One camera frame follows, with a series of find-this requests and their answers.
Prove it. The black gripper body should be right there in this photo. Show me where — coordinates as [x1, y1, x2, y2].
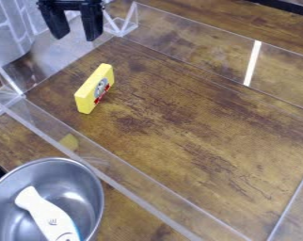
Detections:
[36, 0, 104, 10]

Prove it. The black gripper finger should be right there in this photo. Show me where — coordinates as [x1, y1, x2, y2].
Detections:
[80, 3, 103, 41]
[40, 7, 71, 40]

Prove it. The yellow butter block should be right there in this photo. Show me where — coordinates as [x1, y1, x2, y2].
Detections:
[75, 63, 115, 114]

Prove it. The white brick-pattern cloth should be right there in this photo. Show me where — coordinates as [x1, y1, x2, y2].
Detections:
[0, 0, 114, 73]

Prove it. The silver metal bowl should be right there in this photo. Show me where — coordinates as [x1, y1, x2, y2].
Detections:
[0, 157, 104, 241]

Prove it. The white toy fish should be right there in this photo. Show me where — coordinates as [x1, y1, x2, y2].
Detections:
[15, 186, 82, 241]

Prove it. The clear acrylic enclosure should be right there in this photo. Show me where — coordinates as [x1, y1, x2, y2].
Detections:
[0, 0, 303, 241]

